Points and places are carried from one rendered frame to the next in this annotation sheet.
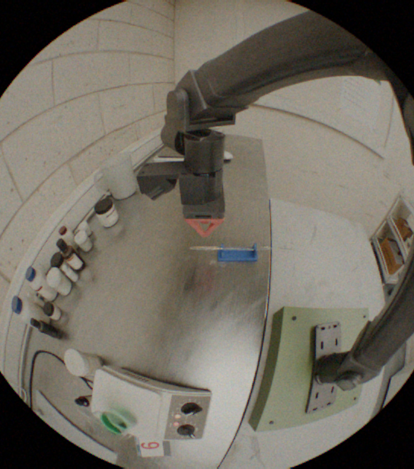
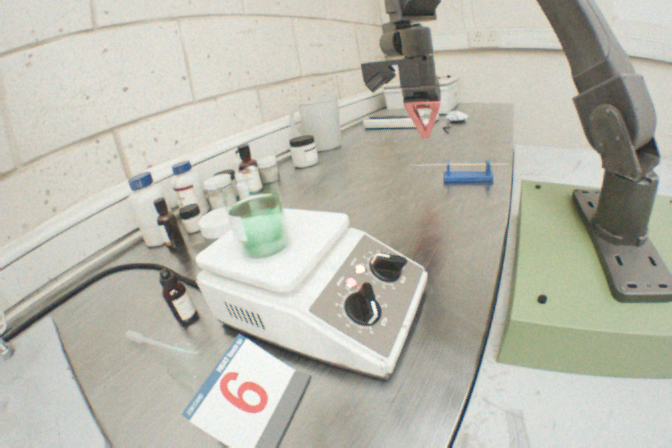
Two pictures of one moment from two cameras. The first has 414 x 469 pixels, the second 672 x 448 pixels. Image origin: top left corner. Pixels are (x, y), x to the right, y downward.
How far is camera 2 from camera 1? 37 cm
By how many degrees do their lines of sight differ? 31
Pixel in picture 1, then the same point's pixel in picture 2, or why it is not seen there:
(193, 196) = (410, 77)
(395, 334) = (568, 25)
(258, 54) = not seen: outside the picture
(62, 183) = (246, 108)
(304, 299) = not seen: hidden behind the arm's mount
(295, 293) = not seen: hidden behind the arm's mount
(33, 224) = (198, 133)
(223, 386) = (445, 282)
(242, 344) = (475, 238)
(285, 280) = not seen: hidden behind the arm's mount
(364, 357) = (578, 75)
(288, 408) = (569, 279)
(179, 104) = (393, 0)
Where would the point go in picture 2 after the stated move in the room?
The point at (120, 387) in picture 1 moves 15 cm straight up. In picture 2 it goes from (290, 215) to (260, 75)
